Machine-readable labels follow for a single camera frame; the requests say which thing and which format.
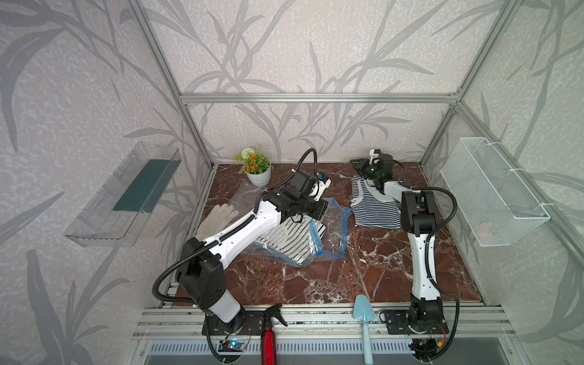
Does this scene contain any blue striped tank top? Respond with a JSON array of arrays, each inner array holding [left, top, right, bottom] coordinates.
[[351, 176, 401, 230]]

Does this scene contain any clear vacuum bag blue zipper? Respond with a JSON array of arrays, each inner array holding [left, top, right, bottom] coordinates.
[[242, 198, 351, 268]]

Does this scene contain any black striped garment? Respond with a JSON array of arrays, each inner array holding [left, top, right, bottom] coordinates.
[[251, 218, 327, 268]]

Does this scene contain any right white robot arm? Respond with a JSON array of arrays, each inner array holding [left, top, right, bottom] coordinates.
[[350, 149, 459, 326]]

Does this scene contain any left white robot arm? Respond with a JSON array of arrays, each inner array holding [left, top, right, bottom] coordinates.
[[151, 170, 331, 328]]

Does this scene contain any white pot with plant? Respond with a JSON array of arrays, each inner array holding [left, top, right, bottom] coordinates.
[[234, 144, 272, 188]]

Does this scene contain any white work glove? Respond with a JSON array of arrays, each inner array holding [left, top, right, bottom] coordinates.
[[195, 204, 239, 241]]

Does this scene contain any light blue garden trowel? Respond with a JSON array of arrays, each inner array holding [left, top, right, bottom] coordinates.
[[353, 294, 376, 365]]

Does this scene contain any red spray bottle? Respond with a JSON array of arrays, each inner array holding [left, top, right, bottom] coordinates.
[[261, 304, 288, 365]]

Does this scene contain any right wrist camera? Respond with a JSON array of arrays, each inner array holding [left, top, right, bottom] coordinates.
[[370, 149, 381, 165]]

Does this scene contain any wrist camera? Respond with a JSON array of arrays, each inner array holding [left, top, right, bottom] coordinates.
[[310, 173, 331, 202], [370, 149, 381, 165]]

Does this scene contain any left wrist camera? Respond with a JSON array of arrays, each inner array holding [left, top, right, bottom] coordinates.
[[310, 173, 331, 202]]

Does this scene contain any white wire wall basket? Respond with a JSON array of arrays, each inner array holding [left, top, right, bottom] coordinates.
[[441, 137, 550, 247]]

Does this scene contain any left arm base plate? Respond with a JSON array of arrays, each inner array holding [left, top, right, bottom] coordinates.
[[202, 308, 264, 336]]

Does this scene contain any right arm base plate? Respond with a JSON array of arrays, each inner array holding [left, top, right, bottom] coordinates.
[[379, 309, 450, 335]]

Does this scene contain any aluminium cage frame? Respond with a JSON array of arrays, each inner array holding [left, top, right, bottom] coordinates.
[[122, 0, 584, 365]]

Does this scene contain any clear plastic wall shelf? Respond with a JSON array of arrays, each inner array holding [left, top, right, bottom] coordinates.
[[64, 142, 182, 248]]

